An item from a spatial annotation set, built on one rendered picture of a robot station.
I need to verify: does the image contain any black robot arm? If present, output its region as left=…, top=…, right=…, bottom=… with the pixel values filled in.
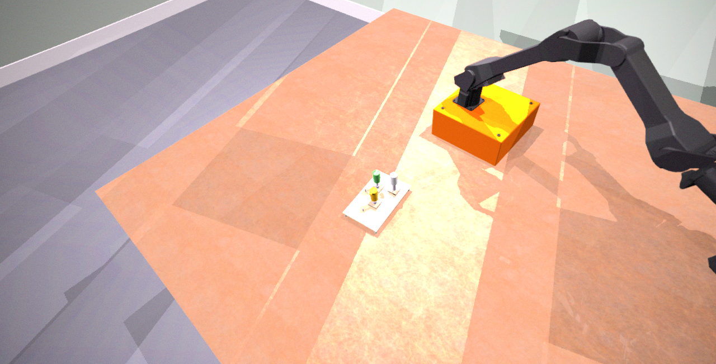
left=453, top=19, right=716, bottom=205

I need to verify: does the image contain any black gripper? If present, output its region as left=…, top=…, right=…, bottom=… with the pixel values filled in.
left=708, top=255, right=716, bottom=274

